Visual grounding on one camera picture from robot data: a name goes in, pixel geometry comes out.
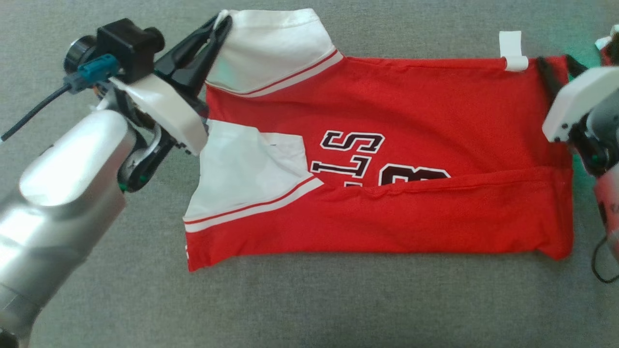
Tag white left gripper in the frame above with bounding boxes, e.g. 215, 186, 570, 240
108, 14, 234, 195

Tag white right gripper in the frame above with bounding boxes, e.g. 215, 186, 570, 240
535, 53, 619, 178

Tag red Bulls 23 shorts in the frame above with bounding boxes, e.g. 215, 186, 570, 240
595, 24, 619, 67

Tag red and white Bulls jersey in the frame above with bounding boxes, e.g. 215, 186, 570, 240
182, 8, 577, 273

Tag grey sofa seat cushion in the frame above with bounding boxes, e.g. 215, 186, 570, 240
0, 0, 619, 348

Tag left black cable teal plug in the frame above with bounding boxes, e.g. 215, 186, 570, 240
0, 54, 122, 144

